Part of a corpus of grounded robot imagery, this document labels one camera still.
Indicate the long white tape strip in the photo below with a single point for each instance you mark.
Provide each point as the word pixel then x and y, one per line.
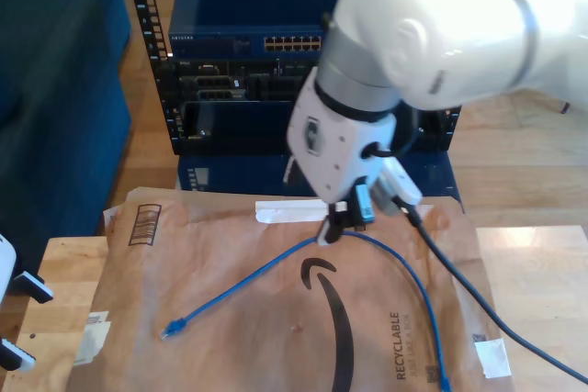
pixel 285 213

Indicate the white paper shipping label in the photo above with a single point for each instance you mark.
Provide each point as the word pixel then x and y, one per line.
pixel 94 332

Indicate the blue device under rack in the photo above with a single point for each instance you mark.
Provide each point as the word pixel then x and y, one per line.
pixel 229 176

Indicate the brown paper mailer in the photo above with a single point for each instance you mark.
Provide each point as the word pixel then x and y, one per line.
pixel 206 249

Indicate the black rack server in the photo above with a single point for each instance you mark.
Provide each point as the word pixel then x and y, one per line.
pixel 216 82

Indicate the blue sofa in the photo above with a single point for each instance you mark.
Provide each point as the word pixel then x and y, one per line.
pixel 55 135

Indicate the short white tape piece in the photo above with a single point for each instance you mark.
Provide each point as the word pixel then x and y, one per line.
pixel 491 357

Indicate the black rack frame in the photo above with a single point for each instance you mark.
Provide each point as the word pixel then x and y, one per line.
pixel 147 6

